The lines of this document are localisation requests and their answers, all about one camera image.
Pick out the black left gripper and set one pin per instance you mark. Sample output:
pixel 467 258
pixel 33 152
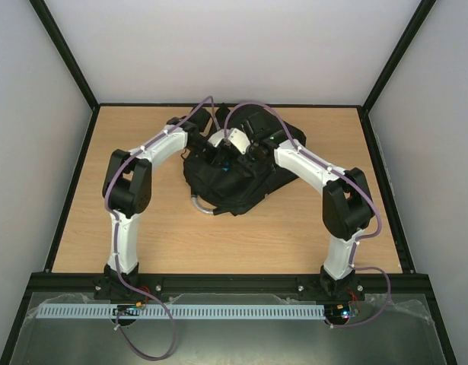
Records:
pixel 215 159

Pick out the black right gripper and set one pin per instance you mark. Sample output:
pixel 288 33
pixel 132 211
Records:
pixel 246 153

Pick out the black student backpack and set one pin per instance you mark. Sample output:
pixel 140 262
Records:
pixel 230 191

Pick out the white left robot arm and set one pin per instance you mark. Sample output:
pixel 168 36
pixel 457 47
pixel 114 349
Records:
pixel 127 189

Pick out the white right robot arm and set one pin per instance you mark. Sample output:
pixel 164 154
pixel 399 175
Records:
pixel 348 211

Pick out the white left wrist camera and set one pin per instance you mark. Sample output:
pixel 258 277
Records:
pixel 219 137

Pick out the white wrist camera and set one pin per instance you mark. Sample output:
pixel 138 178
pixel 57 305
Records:
pixel 239 140
pixel 219 137

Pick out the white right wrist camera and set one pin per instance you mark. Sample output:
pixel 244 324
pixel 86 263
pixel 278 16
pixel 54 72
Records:
pixel 239 140

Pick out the light blue cable duct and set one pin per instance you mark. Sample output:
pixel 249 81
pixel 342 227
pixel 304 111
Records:
pixel 180 311

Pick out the black aluminium frame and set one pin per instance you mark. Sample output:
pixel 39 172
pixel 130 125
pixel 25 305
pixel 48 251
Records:
pixel 407 282

